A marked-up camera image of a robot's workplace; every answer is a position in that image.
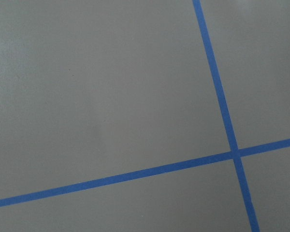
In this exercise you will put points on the blue tape strip crosswise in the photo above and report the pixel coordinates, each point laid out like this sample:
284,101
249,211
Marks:
116,179

